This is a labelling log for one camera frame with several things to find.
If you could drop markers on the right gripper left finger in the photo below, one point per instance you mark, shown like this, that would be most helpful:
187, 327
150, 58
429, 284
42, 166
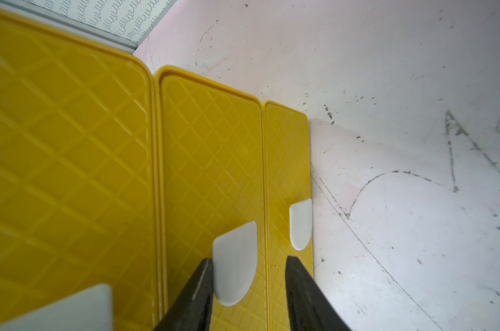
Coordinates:
192, 310

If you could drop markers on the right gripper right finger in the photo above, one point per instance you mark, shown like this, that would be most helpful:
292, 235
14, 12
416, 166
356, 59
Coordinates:
307, 306

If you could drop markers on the yellow top drawer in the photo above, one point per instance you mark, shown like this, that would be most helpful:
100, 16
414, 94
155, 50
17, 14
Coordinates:
76, 191

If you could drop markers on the yellow drawer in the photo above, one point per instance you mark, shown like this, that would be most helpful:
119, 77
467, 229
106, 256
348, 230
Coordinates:
76, 191
288, 181

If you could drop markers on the yellow bottom drawer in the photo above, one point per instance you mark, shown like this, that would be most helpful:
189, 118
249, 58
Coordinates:
288, 181

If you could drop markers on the yellow drawer cabinet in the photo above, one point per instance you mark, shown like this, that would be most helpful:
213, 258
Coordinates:
212, 181

